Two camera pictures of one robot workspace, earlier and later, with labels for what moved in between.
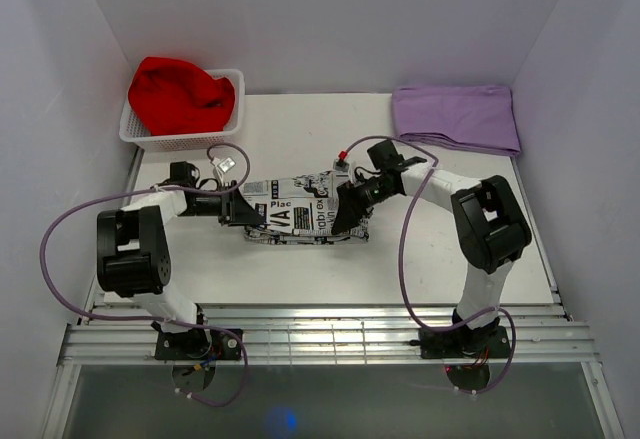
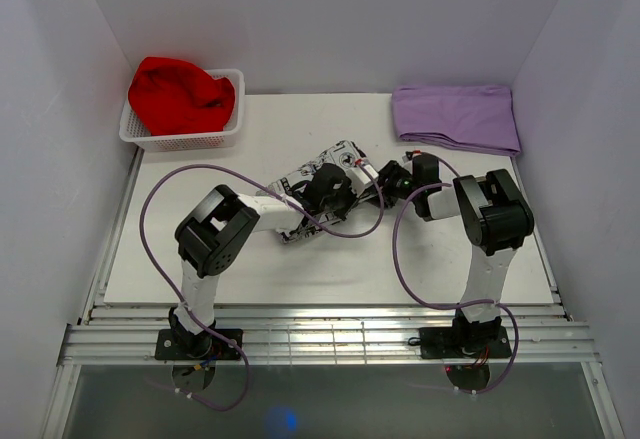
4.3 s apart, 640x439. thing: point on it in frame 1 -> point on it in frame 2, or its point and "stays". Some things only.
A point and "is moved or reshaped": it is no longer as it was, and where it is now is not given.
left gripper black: [235, 210] -> [346, 186]
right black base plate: [462, 343] stays
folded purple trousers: [477, 118] stays
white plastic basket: [131, 132] stays
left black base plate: [196, 344] stays
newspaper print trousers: [299, 210] is moved or reshaped
